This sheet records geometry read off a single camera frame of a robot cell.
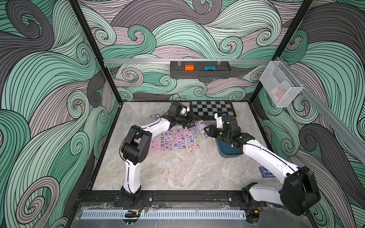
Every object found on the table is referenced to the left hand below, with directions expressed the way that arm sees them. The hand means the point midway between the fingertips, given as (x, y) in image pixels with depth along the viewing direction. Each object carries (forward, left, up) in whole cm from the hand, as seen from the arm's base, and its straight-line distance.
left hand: (201, 119), depth 86 cm
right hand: (-6, -3, -1) cm, 7 cm away
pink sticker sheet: (-7, +30, -18) cm, 35 cm away
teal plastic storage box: (-15, -16, -11) cm, 24 cm away
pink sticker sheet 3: (-4, +13, -18) cm, 23 cm away
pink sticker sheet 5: (-3, 0, -2) cm, 3 cm away
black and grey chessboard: (+21, -8, -14) cm, 26 cm away
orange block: (+31, +7, +17) cm, 36 cm away
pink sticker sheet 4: (-6, +4, -17) cm, 19 cm away
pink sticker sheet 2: (-6, +22, -17) cm, 28 cm away
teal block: (+31, -7, +17) cm, 36 cm away
